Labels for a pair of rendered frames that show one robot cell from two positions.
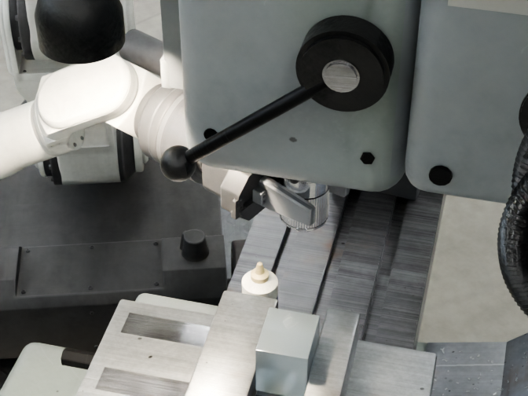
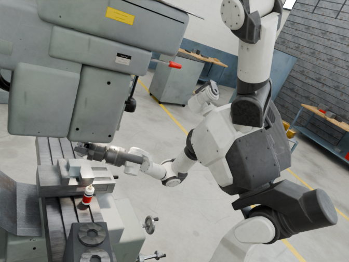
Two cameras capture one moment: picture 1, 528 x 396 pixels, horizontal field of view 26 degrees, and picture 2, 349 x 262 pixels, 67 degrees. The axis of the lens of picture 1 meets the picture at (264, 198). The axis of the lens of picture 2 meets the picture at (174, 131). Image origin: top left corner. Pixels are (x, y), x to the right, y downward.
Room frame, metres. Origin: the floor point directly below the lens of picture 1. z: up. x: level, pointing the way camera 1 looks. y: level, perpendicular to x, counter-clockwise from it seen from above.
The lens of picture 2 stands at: (1.71, -0.58, 1.89)
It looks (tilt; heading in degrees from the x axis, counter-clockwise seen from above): 23 degrees down; 129
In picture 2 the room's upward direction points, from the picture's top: 22 degrees clockwise
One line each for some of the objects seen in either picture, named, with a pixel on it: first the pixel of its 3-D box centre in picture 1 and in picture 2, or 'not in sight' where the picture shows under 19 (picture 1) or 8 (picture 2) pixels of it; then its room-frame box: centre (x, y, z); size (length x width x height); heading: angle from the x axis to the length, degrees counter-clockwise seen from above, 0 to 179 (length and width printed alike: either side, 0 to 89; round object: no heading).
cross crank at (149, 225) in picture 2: not in sight; (144, 225); (0.95, 0.45, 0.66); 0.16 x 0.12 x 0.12; 76
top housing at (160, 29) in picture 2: not in sight; (113, 9); (0.83, -0.05, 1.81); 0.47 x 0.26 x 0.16; 76
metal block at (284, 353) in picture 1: (287, 353); (73, 167); (0.77, -0.02, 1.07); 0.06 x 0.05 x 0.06; 167
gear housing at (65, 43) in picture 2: not in sight; (96, 44); (0.82, -0.08, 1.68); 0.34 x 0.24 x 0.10; 76
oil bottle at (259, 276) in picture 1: (259, 298); (88, 193); (0.91, 0.00, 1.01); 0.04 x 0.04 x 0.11
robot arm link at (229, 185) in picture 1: (231, 152); (103, 153); (0.89, 0.03, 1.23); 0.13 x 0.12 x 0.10; 141
